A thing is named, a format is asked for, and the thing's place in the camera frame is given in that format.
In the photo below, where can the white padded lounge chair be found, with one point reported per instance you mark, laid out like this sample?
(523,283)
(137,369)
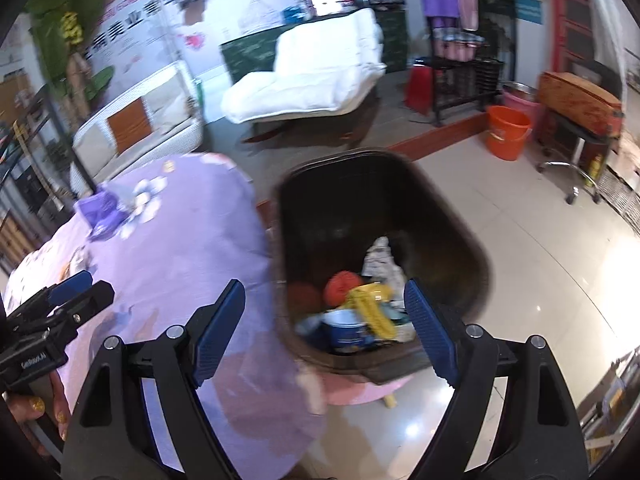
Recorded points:
(314,88)

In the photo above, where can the left hand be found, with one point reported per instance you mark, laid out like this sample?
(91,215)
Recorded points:
(28,408)

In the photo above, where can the white wicker sofa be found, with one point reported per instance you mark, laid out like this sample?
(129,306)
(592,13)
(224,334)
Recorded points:
(156,117)

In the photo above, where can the orange plastic bucket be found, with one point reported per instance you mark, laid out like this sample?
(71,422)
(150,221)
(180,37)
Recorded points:
(508,131)

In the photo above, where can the wooden top rolling stool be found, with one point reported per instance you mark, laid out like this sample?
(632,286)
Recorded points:
(591,115)

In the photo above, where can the black trash bin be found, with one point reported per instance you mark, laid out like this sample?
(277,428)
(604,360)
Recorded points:
(327,213)

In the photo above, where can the purple floral bed sheet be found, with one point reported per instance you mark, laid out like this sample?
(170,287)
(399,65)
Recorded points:
(199,230)

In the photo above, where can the beige paper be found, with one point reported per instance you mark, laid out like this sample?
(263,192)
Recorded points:
(379,265)

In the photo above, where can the blue white round tub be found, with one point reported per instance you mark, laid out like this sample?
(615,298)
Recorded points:
(343,331)

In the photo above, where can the pink plastic basin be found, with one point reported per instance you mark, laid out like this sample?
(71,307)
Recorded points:
(523,98)

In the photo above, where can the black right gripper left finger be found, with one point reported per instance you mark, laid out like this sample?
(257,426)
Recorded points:
(138,415)

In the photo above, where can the purple plastic package bag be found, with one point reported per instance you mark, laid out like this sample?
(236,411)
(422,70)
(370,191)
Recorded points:
(107,210)

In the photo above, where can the orange sofa cushion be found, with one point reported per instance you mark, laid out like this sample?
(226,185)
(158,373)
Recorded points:
(129,125)

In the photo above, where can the black metal bed frame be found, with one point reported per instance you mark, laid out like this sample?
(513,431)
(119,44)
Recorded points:
(36,193)

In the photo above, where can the black metal rack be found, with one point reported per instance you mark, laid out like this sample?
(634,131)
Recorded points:
(462,67)

